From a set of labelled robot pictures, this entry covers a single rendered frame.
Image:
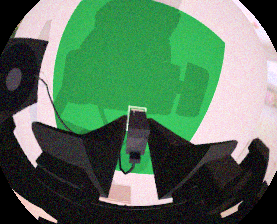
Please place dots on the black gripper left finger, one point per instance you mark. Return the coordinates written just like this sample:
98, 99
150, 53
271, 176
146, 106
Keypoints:
97, 151

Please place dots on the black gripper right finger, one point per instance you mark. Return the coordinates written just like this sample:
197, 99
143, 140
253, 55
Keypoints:
175, 160

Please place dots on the green circuit board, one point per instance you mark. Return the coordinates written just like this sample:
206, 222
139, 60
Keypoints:
117, 56

